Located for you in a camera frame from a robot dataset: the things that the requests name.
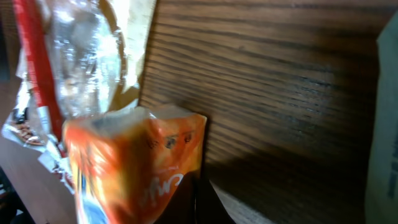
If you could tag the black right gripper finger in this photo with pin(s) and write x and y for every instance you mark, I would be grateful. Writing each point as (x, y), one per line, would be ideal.
(209, 208)

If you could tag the orange juice carton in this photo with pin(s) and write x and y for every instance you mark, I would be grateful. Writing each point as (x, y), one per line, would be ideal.
(136, 165)

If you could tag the red white snack packet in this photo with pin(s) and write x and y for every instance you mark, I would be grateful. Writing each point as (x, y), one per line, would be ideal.
(78, 58)

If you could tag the teal snack packet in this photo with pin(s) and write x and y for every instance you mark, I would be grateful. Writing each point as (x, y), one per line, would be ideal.
(381, 187)

